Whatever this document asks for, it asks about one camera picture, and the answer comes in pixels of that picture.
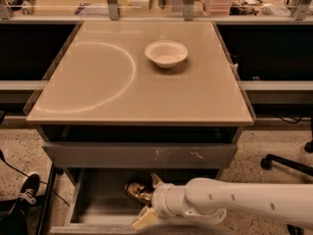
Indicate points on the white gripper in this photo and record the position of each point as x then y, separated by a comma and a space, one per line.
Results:
160, 195

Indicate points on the orange soda can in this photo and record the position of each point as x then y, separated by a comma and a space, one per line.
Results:
139, 192

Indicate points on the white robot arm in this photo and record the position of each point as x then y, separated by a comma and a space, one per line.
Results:
205, 201

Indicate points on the open middle drawer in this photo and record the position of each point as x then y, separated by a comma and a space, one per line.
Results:
100, 205

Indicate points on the grey drawer cabinet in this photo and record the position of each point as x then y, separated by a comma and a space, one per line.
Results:
105, 90

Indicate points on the closed top drawer front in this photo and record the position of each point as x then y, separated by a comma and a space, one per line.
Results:
140, 155

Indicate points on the black office chair base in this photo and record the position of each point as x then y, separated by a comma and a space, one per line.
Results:
266, 163

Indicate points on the black and white sneaker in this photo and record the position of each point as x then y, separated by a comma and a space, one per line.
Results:
27, 196

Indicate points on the white paper bowl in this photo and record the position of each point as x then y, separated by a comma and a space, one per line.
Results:
166, 54

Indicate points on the grey metal post right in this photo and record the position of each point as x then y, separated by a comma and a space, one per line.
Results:
188, 10

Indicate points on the grey metal post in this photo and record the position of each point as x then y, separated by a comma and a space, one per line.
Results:
188, 10
113, 9

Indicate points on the grey metal post left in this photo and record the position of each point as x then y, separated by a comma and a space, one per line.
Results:
113, 9

